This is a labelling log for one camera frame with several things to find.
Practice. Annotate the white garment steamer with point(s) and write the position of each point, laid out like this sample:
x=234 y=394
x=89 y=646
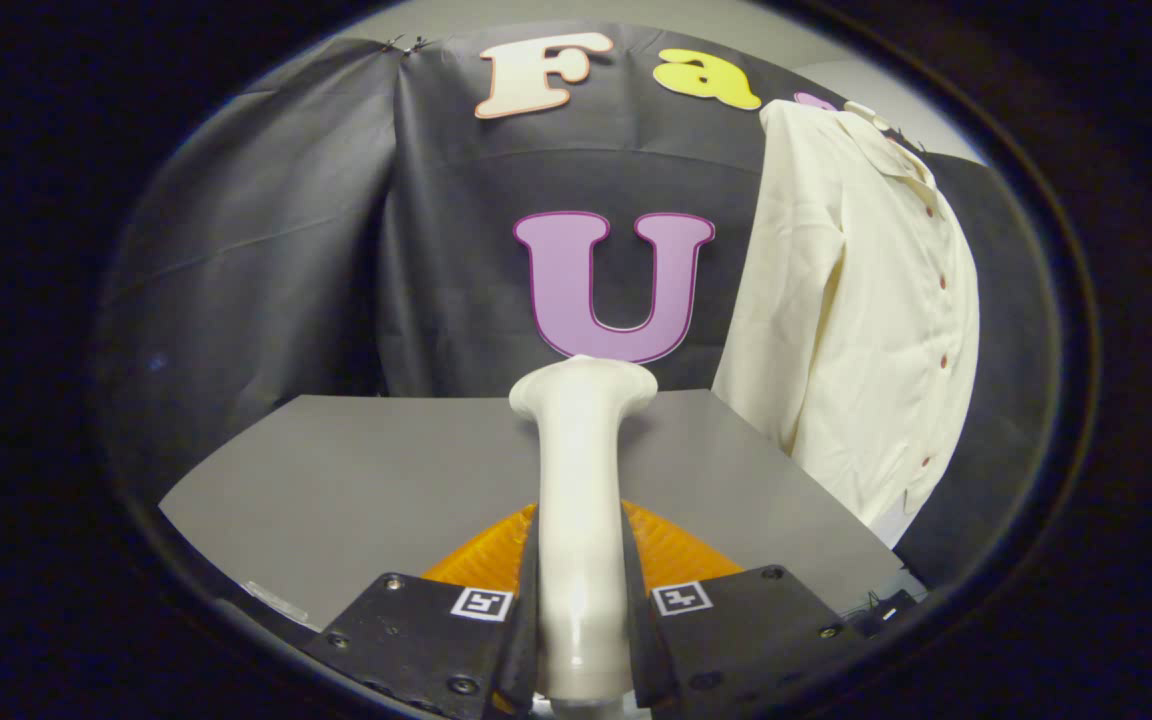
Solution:
x=581 y=500

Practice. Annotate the cream button shirt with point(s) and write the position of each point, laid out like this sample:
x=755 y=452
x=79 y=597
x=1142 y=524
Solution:
x=866 y=300

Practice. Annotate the black backdrop cloth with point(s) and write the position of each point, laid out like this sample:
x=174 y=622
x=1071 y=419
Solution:
x=266 y=280

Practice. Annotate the white ironing board pad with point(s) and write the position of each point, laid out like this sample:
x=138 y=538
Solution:
x=891 y=522

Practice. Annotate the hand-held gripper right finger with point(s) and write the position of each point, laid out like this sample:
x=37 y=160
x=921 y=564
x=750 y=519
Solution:
x=638 y=650

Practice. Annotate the white cabinet with grey top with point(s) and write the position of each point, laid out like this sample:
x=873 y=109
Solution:
x=386 y=480

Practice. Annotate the black box device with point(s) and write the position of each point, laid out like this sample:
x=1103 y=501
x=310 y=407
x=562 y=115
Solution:
x=886 y=612

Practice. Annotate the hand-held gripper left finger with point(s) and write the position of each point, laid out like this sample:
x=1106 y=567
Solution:
x=526 y=650

